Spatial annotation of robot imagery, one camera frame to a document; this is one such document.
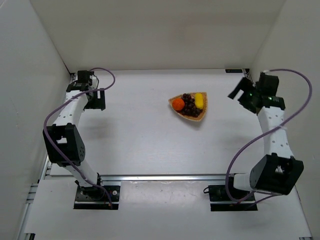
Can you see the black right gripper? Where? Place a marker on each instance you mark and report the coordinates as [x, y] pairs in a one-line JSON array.
[[243, 89]]

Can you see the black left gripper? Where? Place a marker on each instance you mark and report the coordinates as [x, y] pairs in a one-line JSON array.
[[95, 104]]

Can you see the yellow fake banana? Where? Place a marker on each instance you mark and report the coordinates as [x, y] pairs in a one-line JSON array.
[[199, 100]]

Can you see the purple fake grape bunch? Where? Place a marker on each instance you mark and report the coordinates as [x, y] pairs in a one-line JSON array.
[[190, 108]]

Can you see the orange fake orange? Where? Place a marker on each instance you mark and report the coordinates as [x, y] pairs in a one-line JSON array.
[[178, 104]]

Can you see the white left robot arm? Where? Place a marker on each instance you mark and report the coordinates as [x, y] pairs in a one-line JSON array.
[[63, 141]]

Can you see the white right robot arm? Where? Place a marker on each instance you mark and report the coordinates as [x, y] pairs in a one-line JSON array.
[[245, 182]]

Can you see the woven triangular fruit bowl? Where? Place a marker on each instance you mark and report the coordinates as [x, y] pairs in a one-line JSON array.
[[194, 119]]

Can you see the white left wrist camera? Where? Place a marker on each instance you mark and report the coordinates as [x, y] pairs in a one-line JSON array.
[[94, 82]]

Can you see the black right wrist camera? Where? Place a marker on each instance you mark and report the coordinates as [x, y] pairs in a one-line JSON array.
[[273, 101]]

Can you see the aluminium table frame rail front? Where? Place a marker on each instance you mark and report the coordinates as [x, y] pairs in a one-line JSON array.
[[165, 177]]

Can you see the aluminium table frame rail left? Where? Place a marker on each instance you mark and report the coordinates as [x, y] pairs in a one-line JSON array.
[[45, 171]]

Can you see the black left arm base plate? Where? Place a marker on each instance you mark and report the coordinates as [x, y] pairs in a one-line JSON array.
[[91, 198]]

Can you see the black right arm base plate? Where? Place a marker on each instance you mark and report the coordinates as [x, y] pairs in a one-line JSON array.
[[220, 201]]

